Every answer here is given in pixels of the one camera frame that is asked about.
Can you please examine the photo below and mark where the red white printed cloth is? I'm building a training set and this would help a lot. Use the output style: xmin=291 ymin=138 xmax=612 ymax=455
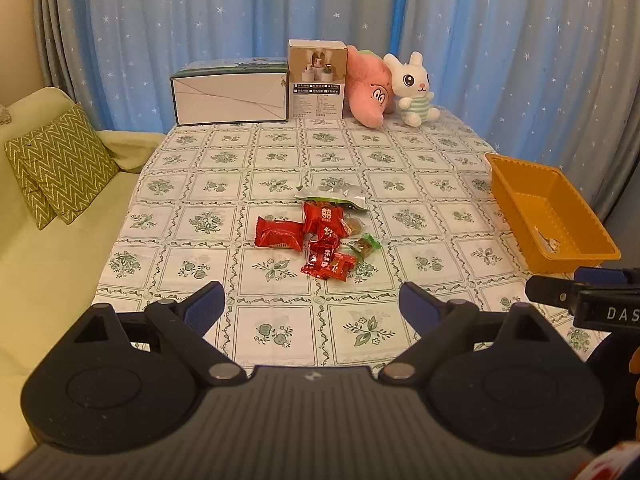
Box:
xmin=589 ymin=441 xmax=640 ymax=480

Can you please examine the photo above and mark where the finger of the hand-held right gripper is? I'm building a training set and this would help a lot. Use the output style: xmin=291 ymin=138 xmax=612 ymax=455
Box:
xmin=525 ymin=275 xmax=583 ymax=312
xmin=573 ymin=267 xmax=640 ymax=288

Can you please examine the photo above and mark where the large red snack packet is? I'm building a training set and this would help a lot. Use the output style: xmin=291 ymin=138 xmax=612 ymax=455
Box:
xmin=254 ymin=215 xmax=305 ymax=252

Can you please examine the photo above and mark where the orange plastic basket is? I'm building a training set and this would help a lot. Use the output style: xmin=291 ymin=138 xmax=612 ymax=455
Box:
xmin=484 ymin=153 xmax=621 ymax=274

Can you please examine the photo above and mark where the small red candy packet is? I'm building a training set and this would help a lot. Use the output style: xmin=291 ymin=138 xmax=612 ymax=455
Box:
xmin=316 ymin=223 xmax=344 ymax=246
xmin=301 ymin=252 xmax=359 ymax=281
xmin=308 ymin=241 xmax=342 ymax=267

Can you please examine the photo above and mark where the tall beige product box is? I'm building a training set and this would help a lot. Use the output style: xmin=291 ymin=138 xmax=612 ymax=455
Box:
xmin=287 ymin=38 xmax=349 ymax=120

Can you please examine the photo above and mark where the light green sofa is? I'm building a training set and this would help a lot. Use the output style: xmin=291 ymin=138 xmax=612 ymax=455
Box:
xmin=0 ymin=86 xmax=166 ymax=462

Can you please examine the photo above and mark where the red packet with white symbol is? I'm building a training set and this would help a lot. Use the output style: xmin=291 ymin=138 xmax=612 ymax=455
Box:
xmin=302 ymin=201 xmax=347 ymax=236

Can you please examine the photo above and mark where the blue star curtain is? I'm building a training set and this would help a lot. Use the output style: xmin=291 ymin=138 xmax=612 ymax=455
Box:
xmin=32 ymin=0 xmax=407 ymax=134
xmin=399 ymin=0 xmax=640 ymax=222

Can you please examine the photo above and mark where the green zigzag cushion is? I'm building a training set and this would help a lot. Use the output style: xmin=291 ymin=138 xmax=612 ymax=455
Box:
xmin=4 ymin=103 xmax=120 ymax=225
xmin=4 ymin=157 xmax=59 ymax=231

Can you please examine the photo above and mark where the green candy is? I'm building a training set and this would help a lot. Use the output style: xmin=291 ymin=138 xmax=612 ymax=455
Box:
xmin=349 ymin=233 xmax=383 ymax=259

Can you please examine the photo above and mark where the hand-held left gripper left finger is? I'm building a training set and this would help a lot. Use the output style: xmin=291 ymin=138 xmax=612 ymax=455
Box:
xmin=74 ymin=281 xmax=247 ymax=387

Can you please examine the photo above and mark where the pink plush toy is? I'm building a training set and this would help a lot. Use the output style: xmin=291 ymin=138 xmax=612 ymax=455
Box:
xmin=347 ymin=45 xmax=396 ymax=129

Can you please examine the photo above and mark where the green floral tablecloth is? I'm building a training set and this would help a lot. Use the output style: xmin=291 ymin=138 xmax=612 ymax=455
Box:
xmin=94 ymin=109 xmax=617 ymax=370

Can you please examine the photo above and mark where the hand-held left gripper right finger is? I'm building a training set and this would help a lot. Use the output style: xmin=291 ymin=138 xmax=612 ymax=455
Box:
xmin=378 ymin=281 xmax=551 ymax=386

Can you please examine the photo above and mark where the wide white cardboard box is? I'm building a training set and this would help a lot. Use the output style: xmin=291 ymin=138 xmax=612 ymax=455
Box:
xmin=169 ymin=55 xmax=290 ymax=126

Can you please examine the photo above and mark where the white bunny plush toy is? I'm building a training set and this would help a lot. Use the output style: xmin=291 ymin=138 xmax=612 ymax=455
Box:
xmin=383 ymin=51 xmax=441 ymax=128

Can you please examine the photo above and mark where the silver green snack packet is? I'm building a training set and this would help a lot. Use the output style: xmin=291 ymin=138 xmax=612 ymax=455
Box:
xmin=294 ymin=184 xmax=368 ymax=214

